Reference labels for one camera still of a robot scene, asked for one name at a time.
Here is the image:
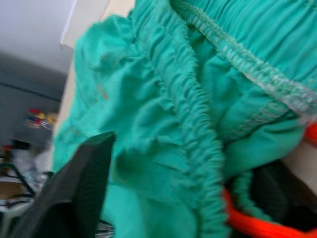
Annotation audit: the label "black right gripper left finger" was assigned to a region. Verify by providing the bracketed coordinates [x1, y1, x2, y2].
[12, 131, 117, 238]

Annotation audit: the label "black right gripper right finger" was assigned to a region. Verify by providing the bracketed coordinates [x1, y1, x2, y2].
[252, 161, 317, 230]

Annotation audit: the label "red t-shirt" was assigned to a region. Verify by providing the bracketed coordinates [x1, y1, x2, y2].
[222, 123, 317, 238]

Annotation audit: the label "green shorts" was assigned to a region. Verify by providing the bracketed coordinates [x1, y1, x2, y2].
[52, 0, 317, 238]

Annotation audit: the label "colourful small objects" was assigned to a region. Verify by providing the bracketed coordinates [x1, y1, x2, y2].
[24, 108, 58, 129]

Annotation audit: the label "green metal frame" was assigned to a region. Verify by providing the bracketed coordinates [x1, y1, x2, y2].
[0, 162, 37, 199]

